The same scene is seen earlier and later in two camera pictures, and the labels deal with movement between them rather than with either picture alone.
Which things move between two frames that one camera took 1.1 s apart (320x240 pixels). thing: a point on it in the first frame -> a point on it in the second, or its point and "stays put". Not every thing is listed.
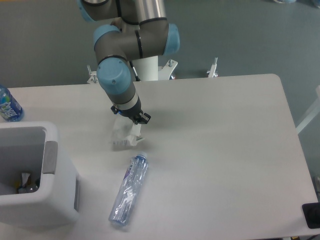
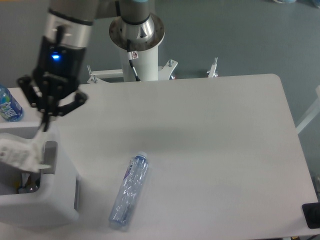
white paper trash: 132,139 -> 27,156
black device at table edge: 311,212 stays put
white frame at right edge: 313,113 stays put
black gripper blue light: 133,113 -> 56,74
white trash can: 27,147 stays put
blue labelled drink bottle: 10,110 stays put
